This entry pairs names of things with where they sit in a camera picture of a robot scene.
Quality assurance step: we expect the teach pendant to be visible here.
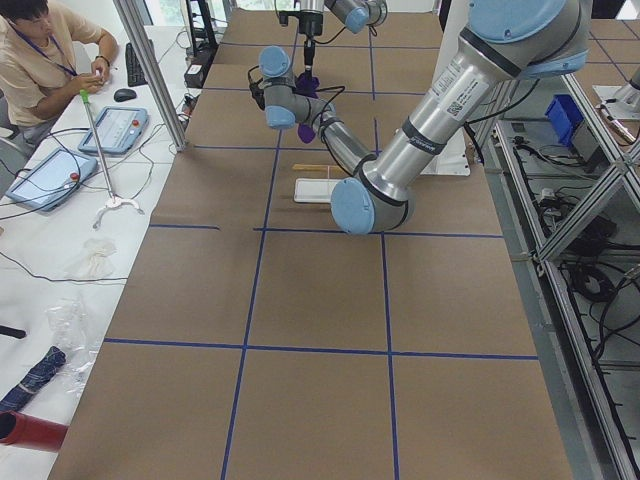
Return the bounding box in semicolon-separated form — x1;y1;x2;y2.
91;106;149;156
6;148;97;212

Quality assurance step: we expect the black keyboard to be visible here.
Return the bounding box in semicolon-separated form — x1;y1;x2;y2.
125;42;147;87

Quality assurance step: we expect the white crumpled cloth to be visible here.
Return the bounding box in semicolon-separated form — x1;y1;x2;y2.
65;238;117;280

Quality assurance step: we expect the black computer mouse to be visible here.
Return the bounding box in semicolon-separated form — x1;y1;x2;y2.
113;88;137;103

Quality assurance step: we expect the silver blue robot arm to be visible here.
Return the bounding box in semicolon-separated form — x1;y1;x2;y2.
258;1;592;235
294;0;388;77

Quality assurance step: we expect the folded blue umbrella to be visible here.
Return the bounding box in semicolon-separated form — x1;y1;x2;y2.
1;346;66;412

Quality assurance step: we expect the purple towel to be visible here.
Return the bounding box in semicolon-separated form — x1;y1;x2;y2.
296;70;320;144

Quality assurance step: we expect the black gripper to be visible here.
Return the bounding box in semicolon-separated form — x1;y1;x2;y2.
298;10;324;75

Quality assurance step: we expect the blue storage bin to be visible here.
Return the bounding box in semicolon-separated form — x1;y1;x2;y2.
545;94;584;147

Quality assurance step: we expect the clear plastic wrap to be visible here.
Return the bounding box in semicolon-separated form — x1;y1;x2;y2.
46;299;100;398

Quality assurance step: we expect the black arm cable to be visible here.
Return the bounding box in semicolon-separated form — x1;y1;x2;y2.
299;84;351;151

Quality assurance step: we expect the white wooden towel rack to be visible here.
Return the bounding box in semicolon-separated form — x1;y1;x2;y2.
292;163;343;204

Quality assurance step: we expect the metal reacher stick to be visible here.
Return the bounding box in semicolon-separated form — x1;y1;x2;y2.
79;89;144;230

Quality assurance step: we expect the seated person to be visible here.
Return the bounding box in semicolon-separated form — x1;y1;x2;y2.
1;0;119;148

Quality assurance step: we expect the near teach pendant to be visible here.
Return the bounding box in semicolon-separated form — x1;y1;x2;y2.
6;148;97;212

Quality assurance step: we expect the red bottle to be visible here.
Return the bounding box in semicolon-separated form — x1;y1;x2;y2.
1;411;68;452

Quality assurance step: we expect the aluminium frame post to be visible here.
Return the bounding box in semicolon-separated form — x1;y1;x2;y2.
113;0;187;152

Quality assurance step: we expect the far teach pendant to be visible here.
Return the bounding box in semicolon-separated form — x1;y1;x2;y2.
91;106;149;156

